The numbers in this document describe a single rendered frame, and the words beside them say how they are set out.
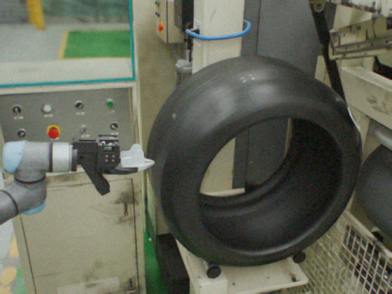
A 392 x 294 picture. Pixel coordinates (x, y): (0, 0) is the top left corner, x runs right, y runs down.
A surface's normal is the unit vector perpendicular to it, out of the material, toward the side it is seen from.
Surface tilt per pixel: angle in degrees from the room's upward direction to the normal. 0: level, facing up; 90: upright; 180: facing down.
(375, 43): 90
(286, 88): 43
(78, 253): 90
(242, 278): 0
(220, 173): 90
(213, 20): 90
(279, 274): 0
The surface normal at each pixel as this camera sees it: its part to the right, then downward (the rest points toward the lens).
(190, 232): 0.11, 0.53
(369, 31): -0.96, 0.11
